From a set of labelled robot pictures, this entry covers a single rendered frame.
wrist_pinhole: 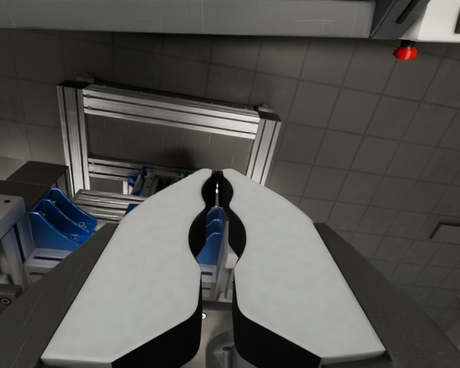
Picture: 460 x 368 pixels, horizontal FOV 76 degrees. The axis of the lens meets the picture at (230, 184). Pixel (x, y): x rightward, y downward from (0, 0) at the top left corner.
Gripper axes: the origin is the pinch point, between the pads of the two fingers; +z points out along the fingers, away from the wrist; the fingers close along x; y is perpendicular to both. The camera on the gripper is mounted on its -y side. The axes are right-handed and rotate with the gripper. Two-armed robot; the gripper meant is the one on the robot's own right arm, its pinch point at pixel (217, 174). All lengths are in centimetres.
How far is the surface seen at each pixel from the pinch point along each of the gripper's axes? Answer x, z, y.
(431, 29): 24.3, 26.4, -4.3
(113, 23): -12.2, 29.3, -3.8
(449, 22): 26.1, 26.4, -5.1
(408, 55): 33, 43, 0
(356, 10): 16.5, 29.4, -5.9
